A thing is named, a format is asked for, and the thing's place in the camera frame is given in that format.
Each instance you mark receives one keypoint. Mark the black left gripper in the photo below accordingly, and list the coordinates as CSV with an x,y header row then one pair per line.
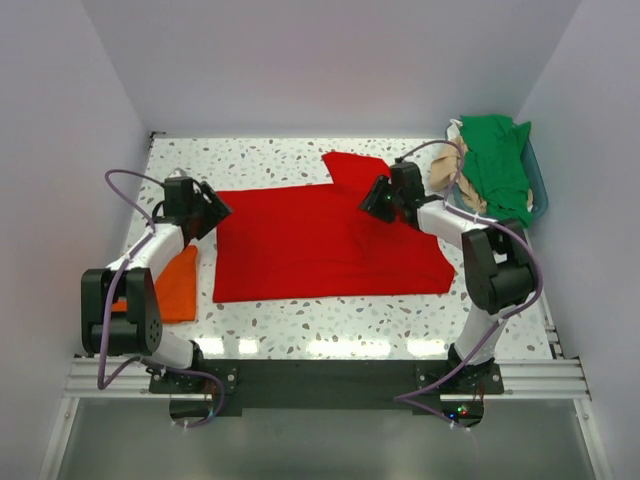
x,y
217,211

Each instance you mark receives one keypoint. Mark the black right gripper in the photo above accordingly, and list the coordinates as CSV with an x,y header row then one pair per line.
x,y
372,204

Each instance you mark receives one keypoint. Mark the red t shirt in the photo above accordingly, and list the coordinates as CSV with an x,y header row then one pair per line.
x,y
314,241

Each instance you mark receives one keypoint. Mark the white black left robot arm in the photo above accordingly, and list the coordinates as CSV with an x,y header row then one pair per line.
x,y
120,314

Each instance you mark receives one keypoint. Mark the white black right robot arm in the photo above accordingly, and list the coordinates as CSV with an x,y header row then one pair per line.
x,y
502,276

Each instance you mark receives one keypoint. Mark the beige t shirt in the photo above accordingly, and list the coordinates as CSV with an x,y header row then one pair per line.
x,y
443,169

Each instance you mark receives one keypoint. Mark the folded orange t shirt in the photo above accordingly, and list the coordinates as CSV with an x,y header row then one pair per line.
x,y
176,288

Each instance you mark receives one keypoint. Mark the white cloth in basket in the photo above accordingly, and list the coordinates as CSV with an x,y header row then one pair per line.
x,y
453,131

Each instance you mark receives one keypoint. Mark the green t shirt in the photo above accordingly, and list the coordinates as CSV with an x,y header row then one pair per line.
x,y
493,165

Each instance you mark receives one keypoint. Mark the blue laundry basket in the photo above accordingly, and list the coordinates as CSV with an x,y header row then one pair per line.
x,y
532,171

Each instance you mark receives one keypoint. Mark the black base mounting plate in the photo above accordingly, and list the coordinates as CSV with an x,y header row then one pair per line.
x,y
228,388

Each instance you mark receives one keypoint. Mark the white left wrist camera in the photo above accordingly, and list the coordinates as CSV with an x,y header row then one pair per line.
x,y
177,173

